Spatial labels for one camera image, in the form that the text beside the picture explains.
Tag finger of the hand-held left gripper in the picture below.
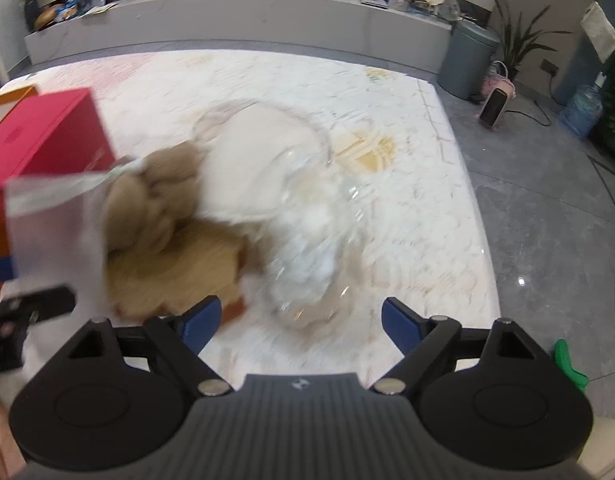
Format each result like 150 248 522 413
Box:
0 284 77 323

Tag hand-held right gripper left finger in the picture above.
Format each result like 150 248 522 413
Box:
67 295 234 397

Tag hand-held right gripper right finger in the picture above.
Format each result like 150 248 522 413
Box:
370 296 551 396

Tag brown plush toy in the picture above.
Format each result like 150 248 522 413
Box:
101 141 249 322

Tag clear plastic bag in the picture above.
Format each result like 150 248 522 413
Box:
6 99 364 332

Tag orange box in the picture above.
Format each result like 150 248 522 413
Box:
0 85 39 293

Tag person's left forearm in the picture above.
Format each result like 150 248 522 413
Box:
0 377 28 480

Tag red box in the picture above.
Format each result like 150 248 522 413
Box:
0 87 116 192

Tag green toy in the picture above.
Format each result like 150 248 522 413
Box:
553 338 589 394

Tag white space heater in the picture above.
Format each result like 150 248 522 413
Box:
478 77 518 132

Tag pink woven basket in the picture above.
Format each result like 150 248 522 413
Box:
482 60 511 86

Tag grey trash can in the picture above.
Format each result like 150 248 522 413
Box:
437 19 502 102

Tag blue water bottle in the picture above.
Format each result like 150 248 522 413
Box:
559 82 603 140

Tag brown bread bag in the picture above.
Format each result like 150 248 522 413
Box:
36 5 64 29

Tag vase with dried flowers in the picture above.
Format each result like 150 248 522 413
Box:
9 0 46 32

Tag blue snack bag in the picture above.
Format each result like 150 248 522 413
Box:
61 0 96 17

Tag grey stone tv console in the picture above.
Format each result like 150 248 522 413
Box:
24 0 451 75

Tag green potted plant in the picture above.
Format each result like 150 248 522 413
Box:
487 0 573 82

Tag white hanging cloth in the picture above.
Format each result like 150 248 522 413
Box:
580 1 615 61

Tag black power cable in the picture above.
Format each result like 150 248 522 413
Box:
530 71 559 127

